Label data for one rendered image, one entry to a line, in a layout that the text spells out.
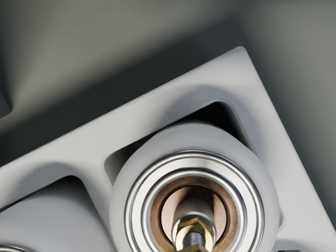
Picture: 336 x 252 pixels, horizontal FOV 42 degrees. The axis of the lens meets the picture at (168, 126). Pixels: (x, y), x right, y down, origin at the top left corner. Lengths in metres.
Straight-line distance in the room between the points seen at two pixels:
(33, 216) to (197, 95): 0.13
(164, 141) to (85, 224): 0.10
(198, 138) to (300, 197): 0.11
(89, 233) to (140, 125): 0.08
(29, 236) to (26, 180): 0.08
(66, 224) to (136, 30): 0.27
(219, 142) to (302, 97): 0.27
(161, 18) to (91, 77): 0.10
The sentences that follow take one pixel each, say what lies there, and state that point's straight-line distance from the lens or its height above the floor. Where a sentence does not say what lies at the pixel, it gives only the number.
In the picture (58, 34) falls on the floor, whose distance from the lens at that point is 0.51.
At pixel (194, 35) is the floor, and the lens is 0.49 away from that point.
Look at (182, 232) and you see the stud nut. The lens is 0.20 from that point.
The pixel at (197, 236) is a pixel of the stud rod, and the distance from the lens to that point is 0.20.
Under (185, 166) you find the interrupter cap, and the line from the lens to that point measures 0.24.
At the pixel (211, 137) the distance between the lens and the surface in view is 0.24.
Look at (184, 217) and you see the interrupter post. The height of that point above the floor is 0.28.
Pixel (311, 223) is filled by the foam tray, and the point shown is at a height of 0.18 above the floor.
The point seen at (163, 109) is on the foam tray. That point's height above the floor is 0.18.
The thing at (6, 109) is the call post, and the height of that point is 0.01.
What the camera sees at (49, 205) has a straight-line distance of 0.31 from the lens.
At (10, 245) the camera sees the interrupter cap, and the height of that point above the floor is 0.25.
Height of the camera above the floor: 0.49
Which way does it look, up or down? 86 degrees down
